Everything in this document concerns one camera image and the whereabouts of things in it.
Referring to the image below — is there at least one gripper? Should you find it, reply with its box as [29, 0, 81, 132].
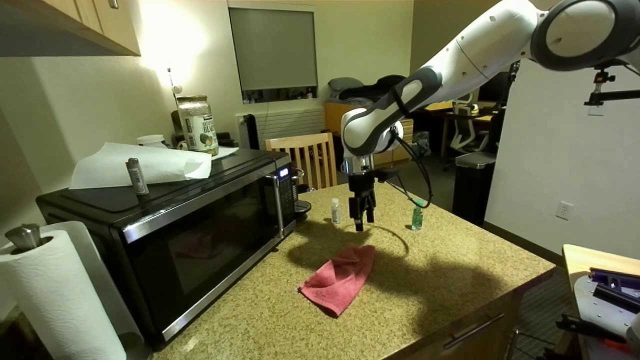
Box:
[348, 171, 377, 233]

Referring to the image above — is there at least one pink towel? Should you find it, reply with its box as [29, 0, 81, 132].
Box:
[298, 244, 377, 319]

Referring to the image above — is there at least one paper towel roll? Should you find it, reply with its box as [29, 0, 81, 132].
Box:
[0, 221, 144, 360]

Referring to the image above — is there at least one metal paper towel holder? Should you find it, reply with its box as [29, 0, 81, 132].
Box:
[4, 223, 44, 252]

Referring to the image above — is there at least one small green bottle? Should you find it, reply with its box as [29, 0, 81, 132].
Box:
[410, 198, 425, 232]

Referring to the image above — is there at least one wooden chair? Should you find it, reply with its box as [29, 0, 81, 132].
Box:
[264, 132, 339, 191]

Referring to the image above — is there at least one wooden dresser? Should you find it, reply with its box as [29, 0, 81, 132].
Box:
[323, 102, 415, 169]

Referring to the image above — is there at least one black trash can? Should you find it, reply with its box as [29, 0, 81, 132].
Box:
[452, 151, 498, 227]

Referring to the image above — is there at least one white radiator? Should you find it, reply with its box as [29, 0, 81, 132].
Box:
[235, 107, 326, 150]

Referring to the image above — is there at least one white office chair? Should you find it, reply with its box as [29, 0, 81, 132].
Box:
[449, 99, 482, 155]

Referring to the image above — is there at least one wooden desk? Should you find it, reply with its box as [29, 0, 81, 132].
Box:
[414, 99, 507, 160]

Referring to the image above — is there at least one black tower speaker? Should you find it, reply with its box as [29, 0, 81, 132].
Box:
[243, 113, 261, 150]

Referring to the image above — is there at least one microwave door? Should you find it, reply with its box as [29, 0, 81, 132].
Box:
[119, 167, 287, 343]

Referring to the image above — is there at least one window with grey blind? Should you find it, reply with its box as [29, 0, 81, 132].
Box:
[228, 6, 319, 105]

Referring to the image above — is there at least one large glass jar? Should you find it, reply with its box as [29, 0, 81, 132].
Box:
[175, 94, 220, 158]

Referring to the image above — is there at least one black microwave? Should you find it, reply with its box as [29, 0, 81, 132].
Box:
[35, 148, 300, 347]

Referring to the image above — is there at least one white paper sheet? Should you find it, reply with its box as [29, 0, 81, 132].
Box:
[68, 141, 240, 190]

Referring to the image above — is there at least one white round container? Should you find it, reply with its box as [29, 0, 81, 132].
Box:
[136, 133, 169, 150]

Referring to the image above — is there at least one grey lighter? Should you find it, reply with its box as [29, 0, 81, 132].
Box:
[125, 157, 150, 196]

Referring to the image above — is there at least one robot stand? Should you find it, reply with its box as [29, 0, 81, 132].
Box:
[561, 243, 640, 360]

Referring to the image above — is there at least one black clamp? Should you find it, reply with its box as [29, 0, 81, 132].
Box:
[554, 313, 629, 347]

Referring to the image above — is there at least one microwave door handle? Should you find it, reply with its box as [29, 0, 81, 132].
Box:
[266, 172, 286, 239]

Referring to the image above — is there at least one drawer handle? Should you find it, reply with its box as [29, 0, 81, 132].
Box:
[443, 313, 505, 351]

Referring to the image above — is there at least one wooden wall cabinet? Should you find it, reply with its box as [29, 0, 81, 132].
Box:
[0, 0, 142, 57]

